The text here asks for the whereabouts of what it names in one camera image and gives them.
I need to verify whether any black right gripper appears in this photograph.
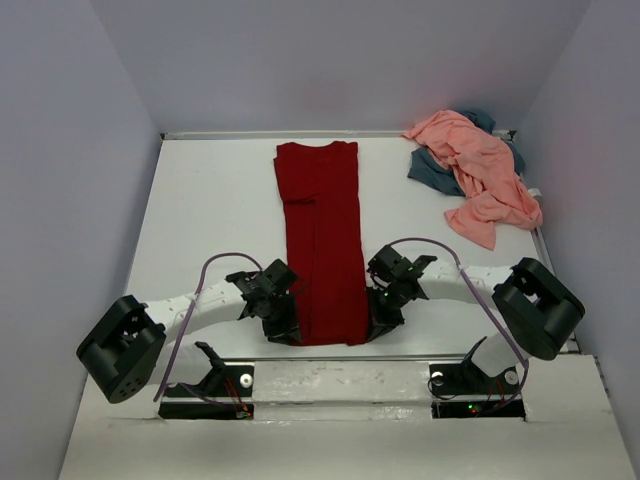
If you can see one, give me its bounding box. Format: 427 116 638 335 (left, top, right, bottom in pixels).
364 280 407 342

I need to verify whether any red t shirt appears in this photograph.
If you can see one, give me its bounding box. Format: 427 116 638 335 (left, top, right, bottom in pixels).
274 141 368 346

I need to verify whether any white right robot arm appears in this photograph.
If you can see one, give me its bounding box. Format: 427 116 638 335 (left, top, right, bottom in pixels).
367 244 586 400

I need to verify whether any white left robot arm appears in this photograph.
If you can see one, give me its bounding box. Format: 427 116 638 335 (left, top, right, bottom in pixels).
76 259 301 404

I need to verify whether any teal blue t shirt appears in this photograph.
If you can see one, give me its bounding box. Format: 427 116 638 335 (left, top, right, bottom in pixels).
404 109 525 203

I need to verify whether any pink t shirt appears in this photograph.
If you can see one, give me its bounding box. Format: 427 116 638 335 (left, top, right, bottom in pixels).
403 110 543 250

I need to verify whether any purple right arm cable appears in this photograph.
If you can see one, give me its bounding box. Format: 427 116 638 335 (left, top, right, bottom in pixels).
384 237 531 414

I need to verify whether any aluminium front table rail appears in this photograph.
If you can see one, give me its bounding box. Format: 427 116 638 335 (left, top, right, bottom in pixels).
222 353 466 363

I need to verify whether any aluminium table rail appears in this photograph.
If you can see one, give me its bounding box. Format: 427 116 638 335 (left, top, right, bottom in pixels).
222 353 466 363
159 128 519 141
531 228 581 355

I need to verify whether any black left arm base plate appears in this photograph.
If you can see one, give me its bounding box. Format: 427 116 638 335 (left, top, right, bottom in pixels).
158 362 255 421

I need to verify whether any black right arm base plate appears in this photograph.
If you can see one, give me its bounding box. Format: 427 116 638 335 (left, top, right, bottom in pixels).
427 363 526 420

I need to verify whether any aluminium right table rail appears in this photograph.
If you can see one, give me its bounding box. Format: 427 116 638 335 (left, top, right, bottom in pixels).
531 228 581 355

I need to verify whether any aluminium back table rail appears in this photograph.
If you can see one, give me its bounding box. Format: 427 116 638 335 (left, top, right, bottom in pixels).
159 128 519 141

